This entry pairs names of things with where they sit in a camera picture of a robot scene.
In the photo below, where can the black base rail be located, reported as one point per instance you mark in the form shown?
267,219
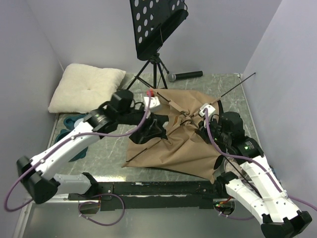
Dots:
165,194

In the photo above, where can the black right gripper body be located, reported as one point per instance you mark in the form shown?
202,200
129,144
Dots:
216,130

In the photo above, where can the steel pet bowl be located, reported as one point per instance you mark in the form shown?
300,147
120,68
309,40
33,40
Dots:
230,165

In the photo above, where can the black microphone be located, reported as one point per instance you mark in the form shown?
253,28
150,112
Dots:
182,76

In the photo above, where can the tan pet tent fabric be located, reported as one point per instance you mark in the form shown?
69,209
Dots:
183,150

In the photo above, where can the teal pet bowl holder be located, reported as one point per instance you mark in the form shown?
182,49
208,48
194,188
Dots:
69,124

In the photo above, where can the black music stand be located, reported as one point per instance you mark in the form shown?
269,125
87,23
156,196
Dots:
153,23

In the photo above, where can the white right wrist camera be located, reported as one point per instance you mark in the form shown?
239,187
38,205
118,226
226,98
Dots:
207,111

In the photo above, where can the cream white pillow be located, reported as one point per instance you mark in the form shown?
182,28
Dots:
83,88

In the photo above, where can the orange leather tent label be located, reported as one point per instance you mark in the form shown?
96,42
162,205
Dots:
175,121

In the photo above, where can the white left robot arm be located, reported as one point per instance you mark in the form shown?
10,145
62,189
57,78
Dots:
39,175

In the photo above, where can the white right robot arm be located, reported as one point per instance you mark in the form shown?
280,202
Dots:
265,199

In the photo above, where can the white paw print bowl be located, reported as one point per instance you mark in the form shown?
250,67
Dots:
77,122

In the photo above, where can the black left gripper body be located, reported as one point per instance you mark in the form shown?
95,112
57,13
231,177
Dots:
133,117

